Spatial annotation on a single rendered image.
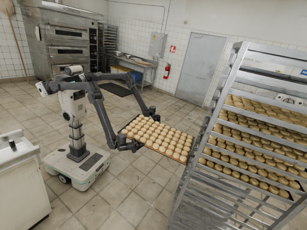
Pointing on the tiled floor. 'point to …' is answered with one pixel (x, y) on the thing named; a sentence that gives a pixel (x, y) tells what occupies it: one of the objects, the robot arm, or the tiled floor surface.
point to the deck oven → (60, 37)
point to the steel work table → (134, 65)
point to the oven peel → (6, 8)
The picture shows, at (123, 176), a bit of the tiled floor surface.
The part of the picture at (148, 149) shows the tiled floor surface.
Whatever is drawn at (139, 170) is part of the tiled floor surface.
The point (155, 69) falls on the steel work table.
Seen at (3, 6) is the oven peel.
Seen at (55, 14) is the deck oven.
